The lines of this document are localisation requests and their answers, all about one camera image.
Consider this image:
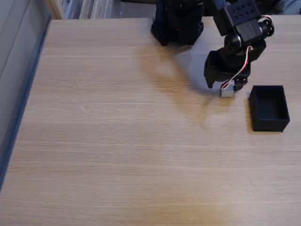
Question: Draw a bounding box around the light wooden strip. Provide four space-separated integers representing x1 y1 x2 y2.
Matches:
46 0 63 20

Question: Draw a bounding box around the blue-grey background object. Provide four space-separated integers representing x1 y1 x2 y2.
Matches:
279 0 301 16

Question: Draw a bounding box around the black open box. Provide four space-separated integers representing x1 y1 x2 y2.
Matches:
248 85 291 133

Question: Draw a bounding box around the pale wooden boards stack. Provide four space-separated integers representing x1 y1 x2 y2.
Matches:
64 0 123 20

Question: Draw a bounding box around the white and red cable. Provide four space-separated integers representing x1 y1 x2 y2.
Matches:
221 45 254 90

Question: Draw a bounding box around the white block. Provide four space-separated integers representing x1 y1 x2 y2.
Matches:
220 84 236 98

